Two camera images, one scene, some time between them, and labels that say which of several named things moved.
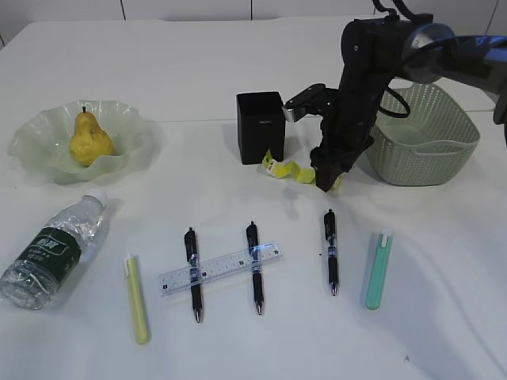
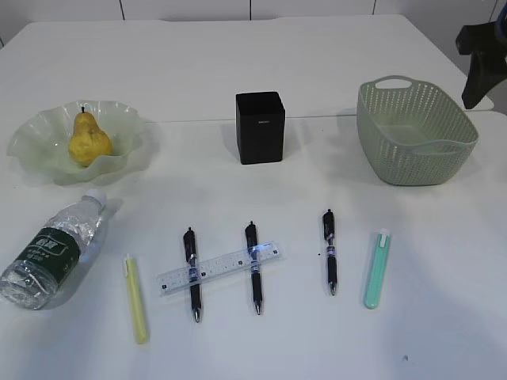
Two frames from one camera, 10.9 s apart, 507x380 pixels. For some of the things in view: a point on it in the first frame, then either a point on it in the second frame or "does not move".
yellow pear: (89, 140) does not move
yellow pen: (136, 299) does not move
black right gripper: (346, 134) → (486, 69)
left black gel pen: (191, 250) does not move
